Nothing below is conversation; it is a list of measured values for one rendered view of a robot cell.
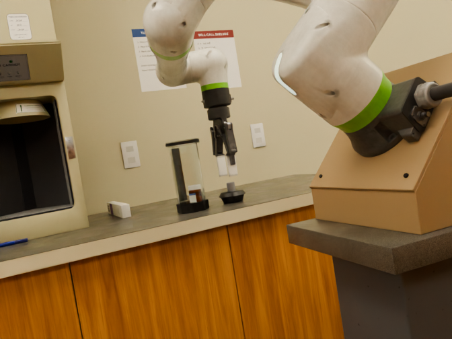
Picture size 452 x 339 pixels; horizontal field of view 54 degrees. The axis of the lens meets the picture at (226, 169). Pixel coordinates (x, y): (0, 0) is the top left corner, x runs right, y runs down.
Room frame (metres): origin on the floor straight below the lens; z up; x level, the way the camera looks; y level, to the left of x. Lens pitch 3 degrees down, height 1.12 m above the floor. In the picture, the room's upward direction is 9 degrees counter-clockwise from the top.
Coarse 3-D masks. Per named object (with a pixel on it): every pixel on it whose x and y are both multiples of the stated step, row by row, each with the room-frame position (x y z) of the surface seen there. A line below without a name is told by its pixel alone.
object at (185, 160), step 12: (180, 144) 1.35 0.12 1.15; (192, 144) 1.37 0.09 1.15; (180, 156) 1.36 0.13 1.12; (192, 156) 1.37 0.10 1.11; (180, 168) 1.36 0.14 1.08; (192, 168) 1.36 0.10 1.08; (180, 180) 1.36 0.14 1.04; (192, 180) 1.36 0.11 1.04; (180, 192) 1.37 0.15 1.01; (192, 192) 1.36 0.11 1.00; (204, 192) 1.39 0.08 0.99
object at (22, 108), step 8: (0, 104) 1.38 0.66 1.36; (8, 104) 1.37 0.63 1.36; (16, 104) 1.37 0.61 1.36; (24, 104) 1.38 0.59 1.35; (32, 104) 1.40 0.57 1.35; (40, 104) 1.43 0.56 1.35; (0, 112) 1.36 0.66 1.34; (8, 112) 1.36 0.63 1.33; (16, 112) 1.36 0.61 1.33; (24, 112) 1.37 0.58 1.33; (32, 112) 1.38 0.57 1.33; (40, 112) 1.40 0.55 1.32; (0, 120) 1.45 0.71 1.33; (8, 120) 1.48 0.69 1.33; (16, 120) 1.50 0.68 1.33; (24, 120) 1.51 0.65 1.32; (32, 120) 1.52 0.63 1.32
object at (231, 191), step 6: (228, 186) 1.46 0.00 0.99; (234, 186) 1.46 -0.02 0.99; (222, 192) 1.47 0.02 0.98; (228, 192) 1.44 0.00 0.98; (234, 192) 1.43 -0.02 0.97; (240, 192) 1.44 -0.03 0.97; (222, 198) 1.45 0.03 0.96; (228, 198) 1.43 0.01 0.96; (234, 198) 1.43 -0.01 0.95; (240, 198) 1.44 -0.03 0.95
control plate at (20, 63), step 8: (0, 56) 1.25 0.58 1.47; (8, 56) 1.26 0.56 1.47; (16, 56) 1.27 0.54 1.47; (24, 56) 1.28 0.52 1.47; (0, 64) 1.27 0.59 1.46; (8, 64) 1.28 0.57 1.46; (16, 64) 1.29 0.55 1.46; (24, 64) 1.30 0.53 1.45; (0, 72) 1.28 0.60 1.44; (16, 72) 1.30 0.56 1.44; (24, 72) 1.31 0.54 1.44; (0, 80) 1.30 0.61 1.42; (8, 80) 1.31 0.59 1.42; (16, 80) 1.32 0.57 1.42
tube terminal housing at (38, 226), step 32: (0, 0) 1.35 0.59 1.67; (32, 0) 1.38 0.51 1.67; (0, 32) 1.34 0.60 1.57; (32, 32) 1.38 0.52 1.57; (0, 96) 1.33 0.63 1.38; (32, 96) 1.36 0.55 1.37; (64, 96) 1.40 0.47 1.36; (64, 128) 1.39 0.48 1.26; (0, 224) 1.30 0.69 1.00; (32, 224) 1.34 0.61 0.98; (64, 224) 1.37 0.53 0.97
